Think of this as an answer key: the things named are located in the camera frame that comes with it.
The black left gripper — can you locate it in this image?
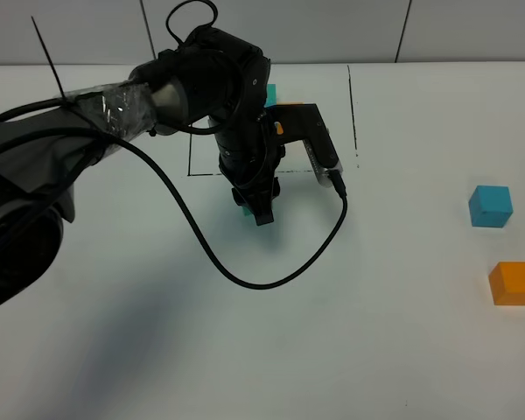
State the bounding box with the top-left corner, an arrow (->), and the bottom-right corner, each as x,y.
215,108 -> 285,226

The blue block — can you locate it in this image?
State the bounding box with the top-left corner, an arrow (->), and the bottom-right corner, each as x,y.
468,185 -> 514,228

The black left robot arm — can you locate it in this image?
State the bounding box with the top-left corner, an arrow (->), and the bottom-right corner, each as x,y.
0,24 -> 282,305

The orange template block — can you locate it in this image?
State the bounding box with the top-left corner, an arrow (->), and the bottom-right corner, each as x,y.
273,102 -> 304,136

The green template block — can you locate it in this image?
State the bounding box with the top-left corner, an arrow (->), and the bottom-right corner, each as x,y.
264,84 -> 277,108

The black left camera cable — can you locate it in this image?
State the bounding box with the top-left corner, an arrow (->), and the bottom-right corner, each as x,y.
0,126 -> 348,291

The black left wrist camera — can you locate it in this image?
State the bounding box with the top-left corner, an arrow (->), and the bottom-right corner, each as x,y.
266,103 -> 346,196

